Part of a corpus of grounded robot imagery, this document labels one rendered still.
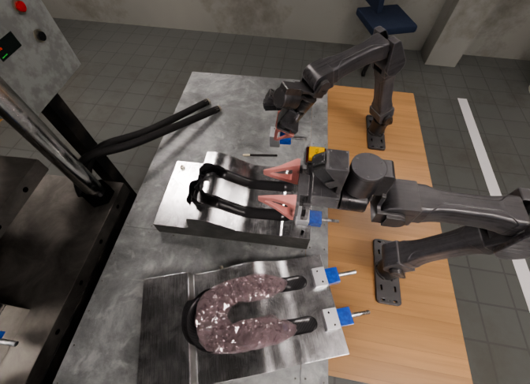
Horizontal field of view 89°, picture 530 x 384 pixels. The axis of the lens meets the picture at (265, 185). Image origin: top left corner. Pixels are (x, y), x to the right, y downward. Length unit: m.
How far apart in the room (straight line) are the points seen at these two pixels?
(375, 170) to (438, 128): 2.30
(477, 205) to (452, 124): 2.28
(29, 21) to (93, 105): 1.90
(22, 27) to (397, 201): 1.07
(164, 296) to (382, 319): 0.61
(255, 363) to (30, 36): 1.08
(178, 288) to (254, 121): 0.77
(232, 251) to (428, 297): 0.61
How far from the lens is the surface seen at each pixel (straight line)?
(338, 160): 0.45
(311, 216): 0.84
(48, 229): 1.20
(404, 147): 1.27
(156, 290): 0.81
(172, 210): 0.94
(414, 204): 0.55
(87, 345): 0.98
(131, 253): 0.99
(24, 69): 1.09
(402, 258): 0.80
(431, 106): 2.94
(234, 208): 0.86
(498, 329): 2.09
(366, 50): 0.88
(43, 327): 1.07
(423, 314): 0.97
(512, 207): 0.64
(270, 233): 0.83
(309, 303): 0.81
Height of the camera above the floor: 1.65
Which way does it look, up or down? 57 degrees down
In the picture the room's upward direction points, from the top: straight up
